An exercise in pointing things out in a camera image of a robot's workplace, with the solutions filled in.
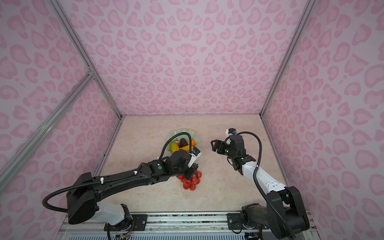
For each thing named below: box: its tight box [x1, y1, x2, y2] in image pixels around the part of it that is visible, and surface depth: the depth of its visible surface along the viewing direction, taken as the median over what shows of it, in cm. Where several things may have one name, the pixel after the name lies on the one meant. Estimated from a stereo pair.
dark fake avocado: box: [180, 138, 188, 148], surface depth 100 cm
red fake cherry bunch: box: [177, 170, 202, 191], surface depth 81 cm
